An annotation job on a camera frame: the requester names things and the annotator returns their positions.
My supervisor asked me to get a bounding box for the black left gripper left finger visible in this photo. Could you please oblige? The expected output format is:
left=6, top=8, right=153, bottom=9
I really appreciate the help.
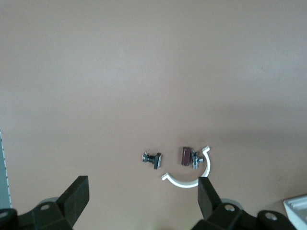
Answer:
left=0, top=175, right=90, bottom=230

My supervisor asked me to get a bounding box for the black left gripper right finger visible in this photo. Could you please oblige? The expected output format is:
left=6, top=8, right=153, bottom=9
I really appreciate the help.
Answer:
left=191, top=176, right=297, bottom=230

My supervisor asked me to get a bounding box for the black square push button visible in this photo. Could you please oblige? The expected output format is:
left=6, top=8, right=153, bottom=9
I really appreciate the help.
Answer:
left=142, top=151, right=164, bottom=171

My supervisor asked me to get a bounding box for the chrome metal fitting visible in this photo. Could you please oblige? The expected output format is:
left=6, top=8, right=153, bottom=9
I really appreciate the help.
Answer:
left=190, top=150, right=205, bottom=171

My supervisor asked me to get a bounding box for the brown table mat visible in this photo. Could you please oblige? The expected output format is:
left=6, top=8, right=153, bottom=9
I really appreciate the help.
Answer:
left=0, top=0, right=307, bottom=230

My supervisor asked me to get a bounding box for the white half-ring pipe clamp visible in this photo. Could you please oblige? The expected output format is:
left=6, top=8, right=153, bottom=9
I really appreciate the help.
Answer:
left=161, top=145, right=213, bottom=189

